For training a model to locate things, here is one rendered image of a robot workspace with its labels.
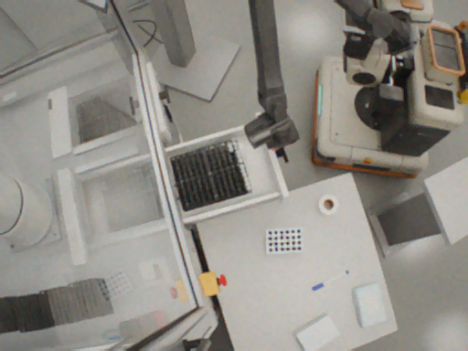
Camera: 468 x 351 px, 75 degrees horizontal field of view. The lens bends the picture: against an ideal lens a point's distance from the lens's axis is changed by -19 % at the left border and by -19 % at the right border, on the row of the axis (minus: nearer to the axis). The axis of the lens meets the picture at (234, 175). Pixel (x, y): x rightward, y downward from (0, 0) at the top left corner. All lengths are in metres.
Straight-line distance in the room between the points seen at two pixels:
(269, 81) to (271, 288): 0.68
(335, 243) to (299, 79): 1.31
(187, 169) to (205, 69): 1.22
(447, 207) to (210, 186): 0.91
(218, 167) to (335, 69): 1.11
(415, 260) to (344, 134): 0.88
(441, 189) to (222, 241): 0.87
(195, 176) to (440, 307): 1.71
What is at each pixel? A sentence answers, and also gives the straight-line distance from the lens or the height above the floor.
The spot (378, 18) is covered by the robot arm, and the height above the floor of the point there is 1.29.
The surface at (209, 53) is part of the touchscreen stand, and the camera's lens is 2.40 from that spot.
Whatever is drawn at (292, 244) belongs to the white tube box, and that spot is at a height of 0.76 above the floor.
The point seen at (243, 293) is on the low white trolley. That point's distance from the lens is 1.26.
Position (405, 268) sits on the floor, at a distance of 2.22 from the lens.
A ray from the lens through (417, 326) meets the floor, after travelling 2.29.
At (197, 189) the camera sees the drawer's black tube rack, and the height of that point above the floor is 0.87.
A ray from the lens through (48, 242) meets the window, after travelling 0.34.
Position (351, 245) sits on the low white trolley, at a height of 0.76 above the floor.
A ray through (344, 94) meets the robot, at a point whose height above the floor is 0.28.
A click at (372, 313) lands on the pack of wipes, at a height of 0.81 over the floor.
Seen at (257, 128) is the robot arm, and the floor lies 1.10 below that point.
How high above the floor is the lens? 2.02
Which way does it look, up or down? 75 degrees down
